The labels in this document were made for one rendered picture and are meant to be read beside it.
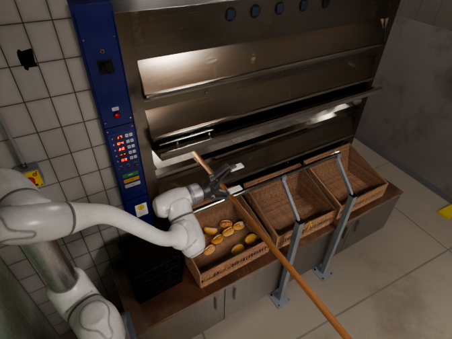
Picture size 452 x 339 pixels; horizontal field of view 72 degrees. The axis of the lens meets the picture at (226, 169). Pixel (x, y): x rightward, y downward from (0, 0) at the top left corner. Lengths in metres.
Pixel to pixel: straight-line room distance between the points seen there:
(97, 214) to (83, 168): 0.75
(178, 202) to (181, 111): 0.67
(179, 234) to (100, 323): 0.43
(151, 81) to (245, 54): 0.56
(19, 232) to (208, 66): 1.21
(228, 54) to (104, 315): 1.37
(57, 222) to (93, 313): 0.51
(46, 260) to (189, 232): 0.50
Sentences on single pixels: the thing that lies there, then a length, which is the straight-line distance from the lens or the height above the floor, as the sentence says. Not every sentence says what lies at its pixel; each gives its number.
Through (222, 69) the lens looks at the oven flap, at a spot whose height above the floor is 1.77.
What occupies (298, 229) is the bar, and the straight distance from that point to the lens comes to 2.04.
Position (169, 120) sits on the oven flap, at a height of 1.53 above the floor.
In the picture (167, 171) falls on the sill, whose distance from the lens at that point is 1.97.
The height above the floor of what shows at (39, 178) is 1.46.
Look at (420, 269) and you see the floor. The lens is 3.41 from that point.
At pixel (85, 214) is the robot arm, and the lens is 1.02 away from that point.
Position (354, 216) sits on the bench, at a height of 0.58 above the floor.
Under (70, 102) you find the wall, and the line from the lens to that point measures 1.59.
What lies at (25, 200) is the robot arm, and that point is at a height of 1.83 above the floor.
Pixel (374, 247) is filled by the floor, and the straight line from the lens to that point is 3.37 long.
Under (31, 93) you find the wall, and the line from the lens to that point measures 1.56.
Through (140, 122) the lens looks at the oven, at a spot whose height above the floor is 1.57.
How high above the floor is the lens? 2.43
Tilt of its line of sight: 40 degrees down
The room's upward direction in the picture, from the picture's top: 2 degrees clockwise
